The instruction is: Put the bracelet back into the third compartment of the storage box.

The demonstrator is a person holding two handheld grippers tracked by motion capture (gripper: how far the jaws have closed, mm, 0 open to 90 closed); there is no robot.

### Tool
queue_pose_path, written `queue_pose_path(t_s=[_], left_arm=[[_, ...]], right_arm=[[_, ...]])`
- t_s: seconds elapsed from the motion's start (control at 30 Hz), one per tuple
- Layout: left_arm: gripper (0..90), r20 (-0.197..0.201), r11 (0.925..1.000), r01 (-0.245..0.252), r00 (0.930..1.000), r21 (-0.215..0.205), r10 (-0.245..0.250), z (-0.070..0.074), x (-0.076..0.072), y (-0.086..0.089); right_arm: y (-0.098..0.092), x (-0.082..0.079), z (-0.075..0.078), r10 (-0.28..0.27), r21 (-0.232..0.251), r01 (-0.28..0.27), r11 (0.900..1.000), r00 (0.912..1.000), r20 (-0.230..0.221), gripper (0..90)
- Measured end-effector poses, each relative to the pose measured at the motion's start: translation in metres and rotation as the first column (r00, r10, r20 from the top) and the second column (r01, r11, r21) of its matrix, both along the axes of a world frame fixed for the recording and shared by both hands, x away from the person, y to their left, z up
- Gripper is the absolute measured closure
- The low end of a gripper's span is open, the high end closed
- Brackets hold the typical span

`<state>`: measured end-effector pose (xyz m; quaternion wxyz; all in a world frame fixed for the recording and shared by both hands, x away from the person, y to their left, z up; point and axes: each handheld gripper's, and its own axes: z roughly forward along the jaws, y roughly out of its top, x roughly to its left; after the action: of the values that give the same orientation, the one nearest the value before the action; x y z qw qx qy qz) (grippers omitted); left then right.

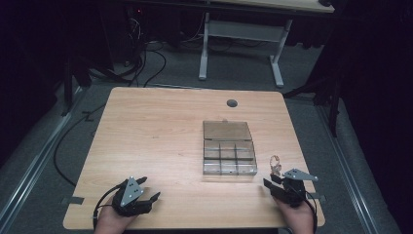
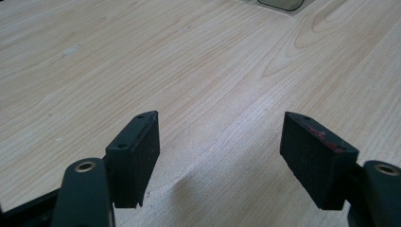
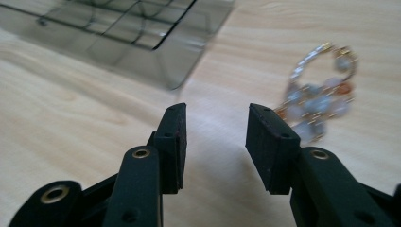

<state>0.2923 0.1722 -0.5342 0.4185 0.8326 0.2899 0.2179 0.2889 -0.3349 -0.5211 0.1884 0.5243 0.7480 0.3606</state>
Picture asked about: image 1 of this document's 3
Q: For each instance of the person's left hand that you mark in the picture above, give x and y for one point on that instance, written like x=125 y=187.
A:
x=112 y=219

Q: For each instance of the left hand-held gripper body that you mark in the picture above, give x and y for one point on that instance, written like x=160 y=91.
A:
x=130 y=195

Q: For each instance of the metal floor rail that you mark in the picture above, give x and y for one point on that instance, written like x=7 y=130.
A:
x=35 y=162
x=350 y=169

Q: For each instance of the grey tape strip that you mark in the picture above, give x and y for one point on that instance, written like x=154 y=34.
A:
x=320 y=196
x=73 y=200

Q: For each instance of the clear plastic compartment box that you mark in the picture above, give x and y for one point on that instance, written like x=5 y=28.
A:
x=229 y=148

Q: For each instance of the black metal stand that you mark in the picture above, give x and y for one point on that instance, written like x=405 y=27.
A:
x=324 y=97
x=73 y=84

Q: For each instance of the person's right hand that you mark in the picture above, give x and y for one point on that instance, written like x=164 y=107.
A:
x=297 y=217

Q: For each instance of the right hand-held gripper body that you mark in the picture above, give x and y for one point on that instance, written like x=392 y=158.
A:
x=294 y=188

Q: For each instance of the small gold jewellery piece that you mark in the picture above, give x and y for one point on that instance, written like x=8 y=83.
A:
x=276 y=164

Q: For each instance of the white metal desk frame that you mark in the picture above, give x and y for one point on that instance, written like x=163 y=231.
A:
x=242 y=35

